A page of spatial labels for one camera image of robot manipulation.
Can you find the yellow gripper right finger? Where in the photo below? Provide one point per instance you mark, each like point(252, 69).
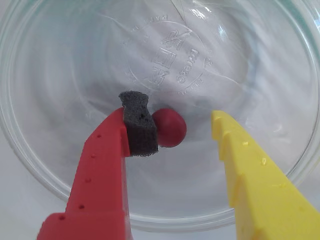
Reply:
point(262, 195)

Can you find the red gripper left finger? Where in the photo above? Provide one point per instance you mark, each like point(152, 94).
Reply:
point(100, 180)

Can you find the red ball pill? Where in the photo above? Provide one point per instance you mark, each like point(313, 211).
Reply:
point(172, 127)

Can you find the pale grey tablecloth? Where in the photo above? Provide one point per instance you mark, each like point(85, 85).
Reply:
point(12, 212)

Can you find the clear glass bowl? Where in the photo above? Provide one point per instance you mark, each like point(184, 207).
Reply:
point(75, 75)

